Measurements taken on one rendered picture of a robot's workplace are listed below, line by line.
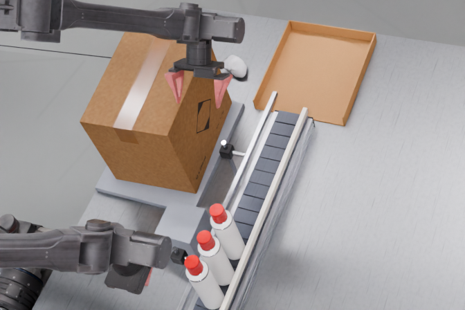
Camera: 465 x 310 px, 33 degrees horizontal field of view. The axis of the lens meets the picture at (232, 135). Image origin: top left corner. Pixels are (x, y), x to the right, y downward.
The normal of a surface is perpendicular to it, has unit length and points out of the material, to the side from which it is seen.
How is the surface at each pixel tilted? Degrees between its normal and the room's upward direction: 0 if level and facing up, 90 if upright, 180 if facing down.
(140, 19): 75
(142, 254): 36
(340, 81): 0
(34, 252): 60
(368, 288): 0
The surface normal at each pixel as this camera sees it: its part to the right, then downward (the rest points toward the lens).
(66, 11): 0.75, 0.15
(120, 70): -0.22, -0.56
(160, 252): 0.93, 0.13
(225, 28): -0.27, 0.10
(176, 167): -0.31, 0.81
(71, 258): 0.51, 0.11
